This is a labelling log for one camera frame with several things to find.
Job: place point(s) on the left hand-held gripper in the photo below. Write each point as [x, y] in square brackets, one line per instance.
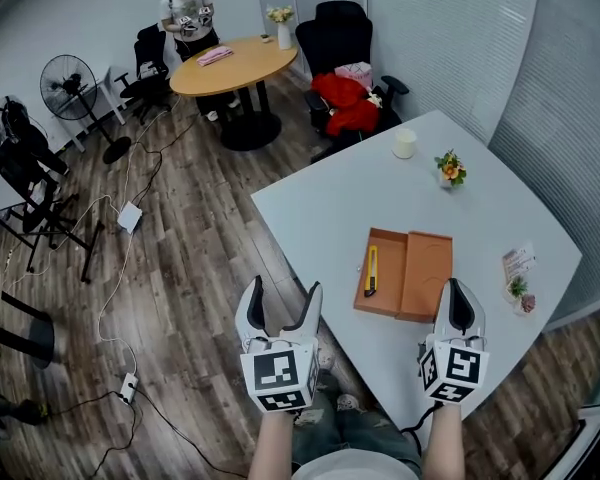
[275, 368]

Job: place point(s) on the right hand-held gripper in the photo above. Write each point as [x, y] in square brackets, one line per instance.
[460, 368]

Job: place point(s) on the orange leather desk organizer tray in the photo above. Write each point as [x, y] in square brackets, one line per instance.
[420, 278]

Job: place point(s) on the yellow utility knife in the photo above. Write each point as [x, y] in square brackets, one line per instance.
[371, 273]

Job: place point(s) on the person's left forearm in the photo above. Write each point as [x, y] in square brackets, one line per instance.
[272, 448]

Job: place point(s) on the person's right forearm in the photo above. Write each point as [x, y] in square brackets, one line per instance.
[442, 443]

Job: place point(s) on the white adapter box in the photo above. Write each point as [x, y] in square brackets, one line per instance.
[130, 216]

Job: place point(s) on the green succulent pot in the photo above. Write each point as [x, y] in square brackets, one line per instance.
[517, 287]

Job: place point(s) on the pink succulent pot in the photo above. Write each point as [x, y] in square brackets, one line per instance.
[527, 303]

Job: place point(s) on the printed card stand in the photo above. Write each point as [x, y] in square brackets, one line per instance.
[519, 260]

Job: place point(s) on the person's blue jeans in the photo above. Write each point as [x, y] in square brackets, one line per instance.
[360, 428]

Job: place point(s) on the orange flower potted plant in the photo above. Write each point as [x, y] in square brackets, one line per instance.
[451, 170]

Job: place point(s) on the person's white shirt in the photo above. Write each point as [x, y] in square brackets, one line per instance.
[355, 468]

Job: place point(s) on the white power strip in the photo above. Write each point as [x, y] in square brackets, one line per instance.
[129, 388]

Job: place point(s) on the white cylindrical cup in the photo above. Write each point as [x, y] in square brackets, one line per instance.
[404, 144]

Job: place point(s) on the red cloth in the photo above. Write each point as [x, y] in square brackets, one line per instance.
[350, 108]

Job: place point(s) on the small white plush toy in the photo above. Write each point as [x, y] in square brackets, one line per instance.
[375, 100]

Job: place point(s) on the round wooden table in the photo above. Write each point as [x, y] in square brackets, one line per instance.
[240, 68]

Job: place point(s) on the pink paper bag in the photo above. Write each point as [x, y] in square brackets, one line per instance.
[355, 72]

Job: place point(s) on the pink folded cloth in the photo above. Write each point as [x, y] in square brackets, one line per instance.
[214, 56]

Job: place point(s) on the small green potted plant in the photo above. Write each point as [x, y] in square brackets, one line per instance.
[265, 38]

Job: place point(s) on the white vase with flowers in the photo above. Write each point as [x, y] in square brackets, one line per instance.
[284, 35]

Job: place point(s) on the white side table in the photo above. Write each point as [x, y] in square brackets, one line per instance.
[116, 75]

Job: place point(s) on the black high-back office chair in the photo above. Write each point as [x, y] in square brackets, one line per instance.
[340, 28]

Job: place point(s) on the black standing fan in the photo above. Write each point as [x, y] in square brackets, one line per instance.
[72, 84]

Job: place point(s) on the black backpack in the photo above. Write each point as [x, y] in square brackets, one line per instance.
[17, 118]

